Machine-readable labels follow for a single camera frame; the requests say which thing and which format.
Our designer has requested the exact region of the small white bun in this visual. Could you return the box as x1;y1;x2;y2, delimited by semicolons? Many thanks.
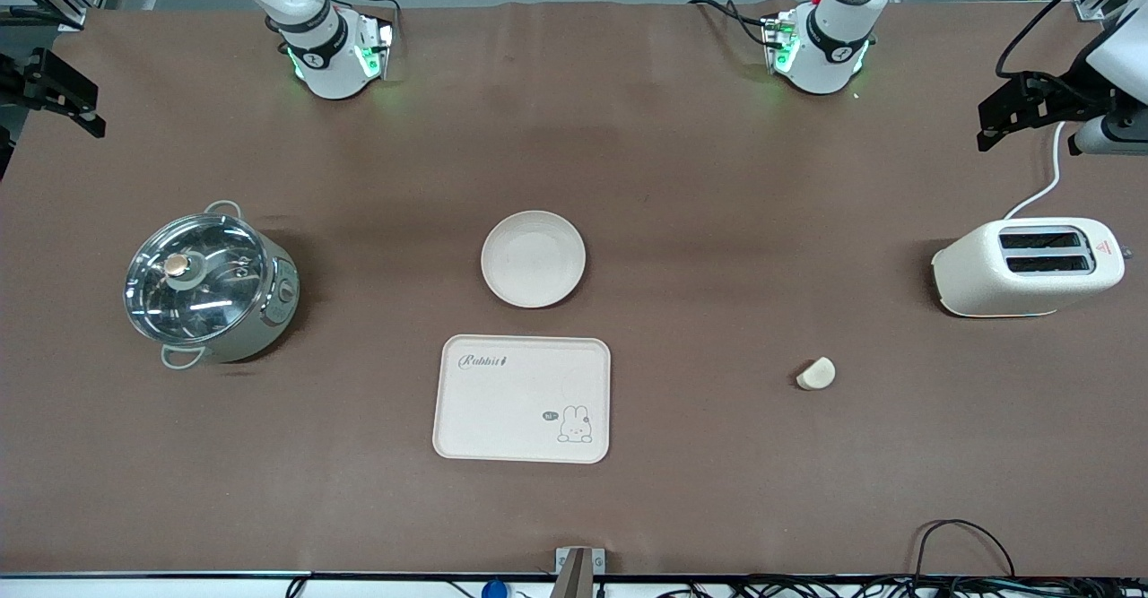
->
796;357;837;391

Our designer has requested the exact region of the round cream plate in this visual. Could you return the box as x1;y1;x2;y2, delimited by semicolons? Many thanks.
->
481;211;587;309

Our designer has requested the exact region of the cream rabbit print tray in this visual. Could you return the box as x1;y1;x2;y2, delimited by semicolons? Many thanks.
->
432;334;612;464

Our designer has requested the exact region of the cream two-slot toaster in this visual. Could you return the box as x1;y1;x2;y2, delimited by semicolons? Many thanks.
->
931;216;1127;318

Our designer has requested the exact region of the glass pot lid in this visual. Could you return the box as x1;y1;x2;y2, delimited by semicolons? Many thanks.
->
124;212;273;345

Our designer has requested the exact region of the pale green electric pot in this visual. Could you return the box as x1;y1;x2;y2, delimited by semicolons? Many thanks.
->
124;200;300;370

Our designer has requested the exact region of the brown table cover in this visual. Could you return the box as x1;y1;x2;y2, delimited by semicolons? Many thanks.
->
0;0;1148;578

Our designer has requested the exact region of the white toaster cable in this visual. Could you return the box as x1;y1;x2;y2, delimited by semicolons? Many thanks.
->
1003;121;1068;221

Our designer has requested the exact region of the black right arm base cable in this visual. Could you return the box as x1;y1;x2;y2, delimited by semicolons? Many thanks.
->
318;0;402;43

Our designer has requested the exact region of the black arm base cable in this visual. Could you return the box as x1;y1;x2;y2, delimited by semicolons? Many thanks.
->
318;0;402;43
689;0;774;48

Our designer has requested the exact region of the black left arm base cable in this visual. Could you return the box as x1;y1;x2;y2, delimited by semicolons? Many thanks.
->
689;0;774;48

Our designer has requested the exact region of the black looped cable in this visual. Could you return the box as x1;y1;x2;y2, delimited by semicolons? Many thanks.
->
913;519;1016;581

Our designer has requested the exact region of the grey metal camera bracket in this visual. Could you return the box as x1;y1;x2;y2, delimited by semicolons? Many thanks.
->
554;546;607;598

